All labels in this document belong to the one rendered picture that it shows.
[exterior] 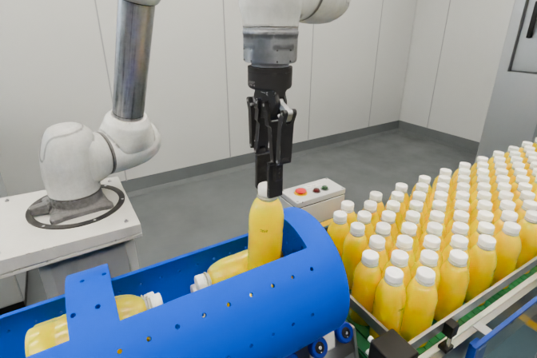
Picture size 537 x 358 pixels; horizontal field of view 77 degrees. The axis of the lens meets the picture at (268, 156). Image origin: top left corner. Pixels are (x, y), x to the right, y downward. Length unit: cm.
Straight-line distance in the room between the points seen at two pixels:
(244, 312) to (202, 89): 315
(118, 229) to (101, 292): 52
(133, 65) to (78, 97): 228
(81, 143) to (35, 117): 226
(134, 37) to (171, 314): 77
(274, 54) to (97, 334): 48
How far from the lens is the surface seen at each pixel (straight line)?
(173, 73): 350
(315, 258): 68
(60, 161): 116
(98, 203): 124
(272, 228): 65
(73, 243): 112
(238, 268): 76
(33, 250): 113
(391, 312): 88
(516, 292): 126
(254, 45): 54
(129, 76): 114
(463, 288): 99
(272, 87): 55
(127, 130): 120
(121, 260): 127
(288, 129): 55
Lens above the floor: 162
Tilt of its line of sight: 22 degrees down
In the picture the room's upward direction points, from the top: straight up
